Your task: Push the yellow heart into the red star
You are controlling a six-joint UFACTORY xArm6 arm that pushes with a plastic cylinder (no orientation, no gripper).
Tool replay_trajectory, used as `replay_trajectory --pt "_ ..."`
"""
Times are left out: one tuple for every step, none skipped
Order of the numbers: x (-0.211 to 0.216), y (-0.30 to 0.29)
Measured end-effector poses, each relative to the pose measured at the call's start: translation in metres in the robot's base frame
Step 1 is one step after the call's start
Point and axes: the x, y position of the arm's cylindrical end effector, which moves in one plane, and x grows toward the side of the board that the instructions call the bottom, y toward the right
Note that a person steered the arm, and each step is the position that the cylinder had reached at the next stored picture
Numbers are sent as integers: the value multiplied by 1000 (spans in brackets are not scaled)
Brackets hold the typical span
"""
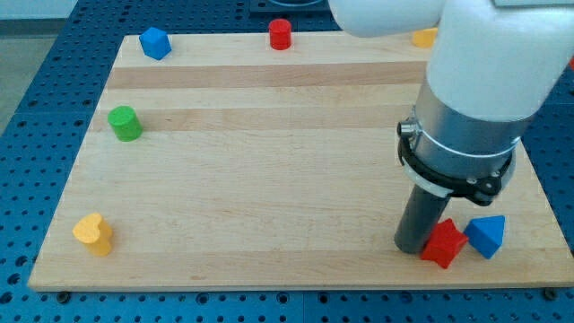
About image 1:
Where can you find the red star block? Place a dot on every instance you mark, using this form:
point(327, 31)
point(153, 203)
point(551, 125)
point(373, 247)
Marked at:
point(444, 244)

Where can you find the red cylinder block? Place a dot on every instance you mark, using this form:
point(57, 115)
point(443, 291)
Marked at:
point(279, 34)

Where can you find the blue triangle block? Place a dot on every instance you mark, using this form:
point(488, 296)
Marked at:
point(486, 234)

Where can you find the dark grey pusher cylinder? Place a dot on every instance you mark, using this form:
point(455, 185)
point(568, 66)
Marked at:
point(419, 219)

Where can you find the yellow block at back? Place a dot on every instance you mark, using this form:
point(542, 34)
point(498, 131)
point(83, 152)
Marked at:
point(424, 38)

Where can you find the blue cube block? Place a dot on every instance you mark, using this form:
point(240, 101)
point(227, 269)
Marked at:
point(155, 43)

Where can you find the green cylinder block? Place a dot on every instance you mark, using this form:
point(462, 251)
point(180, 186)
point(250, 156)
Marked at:
point(125, 123)

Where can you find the yellow heart block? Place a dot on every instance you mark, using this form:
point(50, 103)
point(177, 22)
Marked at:
point(94, 232)

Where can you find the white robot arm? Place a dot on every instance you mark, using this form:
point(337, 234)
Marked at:
point(491, 67)

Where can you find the wooden board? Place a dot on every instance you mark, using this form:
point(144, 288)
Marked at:
point(262, 169)

